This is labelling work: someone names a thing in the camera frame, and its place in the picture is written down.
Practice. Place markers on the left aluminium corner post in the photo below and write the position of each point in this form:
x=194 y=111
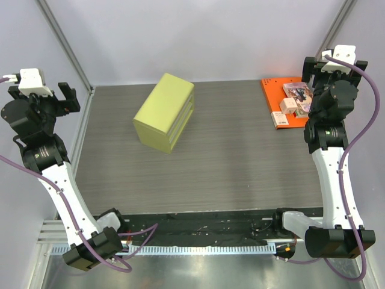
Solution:
x=63 y=42

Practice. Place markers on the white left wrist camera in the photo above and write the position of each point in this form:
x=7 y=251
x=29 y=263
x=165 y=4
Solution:
x=31 y=80

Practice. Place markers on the small beige cube box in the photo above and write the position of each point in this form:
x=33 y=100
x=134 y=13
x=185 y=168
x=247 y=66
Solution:
x=288 y=105

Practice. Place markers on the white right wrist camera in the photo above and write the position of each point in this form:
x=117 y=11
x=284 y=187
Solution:
x=345 y=53

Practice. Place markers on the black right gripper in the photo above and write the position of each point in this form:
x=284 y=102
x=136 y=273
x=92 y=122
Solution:
x=310 y=67

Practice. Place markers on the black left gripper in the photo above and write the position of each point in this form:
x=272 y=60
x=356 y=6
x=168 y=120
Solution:
x=71 y=103

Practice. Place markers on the white slotted cable duct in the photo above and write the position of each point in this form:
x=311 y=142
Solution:
x=268 y=249

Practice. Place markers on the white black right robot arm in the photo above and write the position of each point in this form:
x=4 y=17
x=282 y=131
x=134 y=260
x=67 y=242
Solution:
x=342 y=233

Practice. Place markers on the aluminium corner post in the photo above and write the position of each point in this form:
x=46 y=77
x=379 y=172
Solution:
x=63 y=42
x=342 y=15

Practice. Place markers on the white red small box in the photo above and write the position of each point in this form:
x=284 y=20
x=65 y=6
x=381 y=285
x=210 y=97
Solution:
x=279 y=119

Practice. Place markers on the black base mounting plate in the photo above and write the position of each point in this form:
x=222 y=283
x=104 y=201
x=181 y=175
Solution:
x=212 y=228

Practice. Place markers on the green metal drawer toolbox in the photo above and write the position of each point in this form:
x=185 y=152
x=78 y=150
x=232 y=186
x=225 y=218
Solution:
x=164 y=114

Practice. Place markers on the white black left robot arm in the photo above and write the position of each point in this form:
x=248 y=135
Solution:
x=91 y=241

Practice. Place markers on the right aluminium corner post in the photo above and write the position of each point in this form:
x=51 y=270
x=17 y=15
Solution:
x=342 y=15

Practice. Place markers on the orange flat tray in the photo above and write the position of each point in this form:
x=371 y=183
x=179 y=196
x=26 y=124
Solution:
x=274 y=93

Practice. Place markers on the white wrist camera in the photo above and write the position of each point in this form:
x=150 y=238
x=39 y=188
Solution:
x=31 y=80
x=345 y=53

